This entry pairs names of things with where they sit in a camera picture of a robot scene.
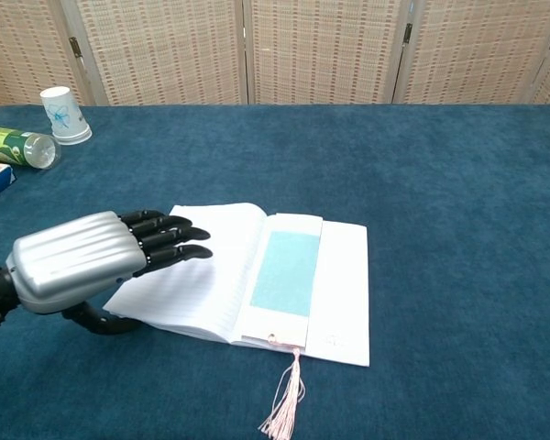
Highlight white paper cup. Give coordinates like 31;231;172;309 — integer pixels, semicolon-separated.
39;85;94;147

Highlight dark blue table cloth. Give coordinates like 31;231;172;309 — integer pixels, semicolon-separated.
0;104;550;440

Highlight green label plastic bottle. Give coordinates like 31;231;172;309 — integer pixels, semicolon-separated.
0;124;63;171

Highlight bamboo folding screen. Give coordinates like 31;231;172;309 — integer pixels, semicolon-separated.
0;0;550;115

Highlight open white lined notebook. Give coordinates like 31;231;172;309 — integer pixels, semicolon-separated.
103;203;371;369

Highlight teal bookmark with pink tassel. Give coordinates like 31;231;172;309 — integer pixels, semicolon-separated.
240;213;325;439

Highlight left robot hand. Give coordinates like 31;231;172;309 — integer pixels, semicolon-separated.
5;209;214;336

